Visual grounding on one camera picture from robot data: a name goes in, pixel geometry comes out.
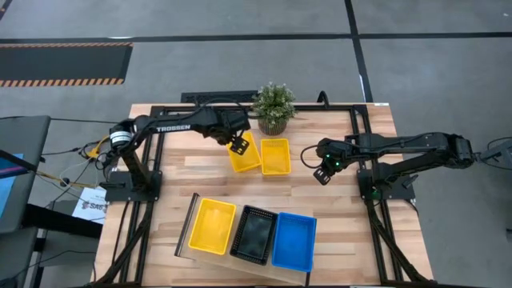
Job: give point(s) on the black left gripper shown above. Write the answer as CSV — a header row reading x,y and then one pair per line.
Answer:
x,y
230,124

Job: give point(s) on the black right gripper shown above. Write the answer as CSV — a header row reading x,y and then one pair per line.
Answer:
x,y
334,154

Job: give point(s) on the yellow slotted plastic basket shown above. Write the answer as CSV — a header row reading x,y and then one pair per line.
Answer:
x,y
250,160
212,226
276,157

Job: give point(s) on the blue slotted plastic basket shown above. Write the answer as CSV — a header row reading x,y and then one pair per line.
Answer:
x,y
294,242

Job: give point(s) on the black slotted plastic basket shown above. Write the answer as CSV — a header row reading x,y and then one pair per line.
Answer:
x,y
254,236

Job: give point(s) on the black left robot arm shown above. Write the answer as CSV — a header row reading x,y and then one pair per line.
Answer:
x,y
172,128

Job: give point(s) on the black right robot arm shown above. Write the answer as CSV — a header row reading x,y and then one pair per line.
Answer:
x,y
400,144

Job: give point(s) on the wooden shelf with black legs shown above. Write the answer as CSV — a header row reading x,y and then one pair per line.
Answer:
x,y
188,224

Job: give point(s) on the green plant in striped pot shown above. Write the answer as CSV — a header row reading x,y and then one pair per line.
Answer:
x,y
274,108

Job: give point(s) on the black patterned floor mat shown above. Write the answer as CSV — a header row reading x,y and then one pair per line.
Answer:
x,y
220,97

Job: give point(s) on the white printed paper sheet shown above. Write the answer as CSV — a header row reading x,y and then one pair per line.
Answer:
x,y
92,206

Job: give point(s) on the black hazard-striped floor mat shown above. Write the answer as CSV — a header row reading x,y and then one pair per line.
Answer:
x,y
60,64

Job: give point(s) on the grey desk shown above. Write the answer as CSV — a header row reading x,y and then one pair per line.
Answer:
x,y
20,172

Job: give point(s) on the black aluminium table frame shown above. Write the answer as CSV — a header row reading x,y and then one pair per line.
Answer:
x,y
360,120

